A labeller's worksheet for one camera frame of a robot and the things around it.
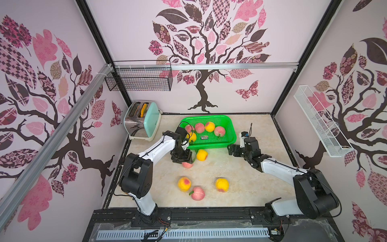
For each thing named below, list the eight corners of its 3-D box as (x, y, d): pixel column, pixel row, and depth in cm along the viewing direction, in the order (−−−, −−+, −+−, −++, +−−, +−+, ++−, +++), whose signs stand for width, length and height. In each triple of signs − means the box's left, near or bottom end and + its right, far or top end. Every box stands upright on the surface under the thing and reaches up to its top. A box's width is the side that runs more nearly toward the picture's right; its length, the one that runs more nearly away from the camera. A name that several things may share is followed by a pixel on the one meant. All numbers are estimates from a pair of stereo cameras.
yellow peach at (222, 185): (216, 193, 83) (217, 189, 78) (215, 182, 87) (216, 178, 82) (227, 193, 83) (229, 189, 78) (226, 182, 87) (228, 178, 82)
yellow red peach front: (177, 187, 86) (175, 182, 81) (184, 178, 89) (183, 174, 84) (186, 194, 83) (185, 190, 78) (193, 185, 86) (192, 181, 81)
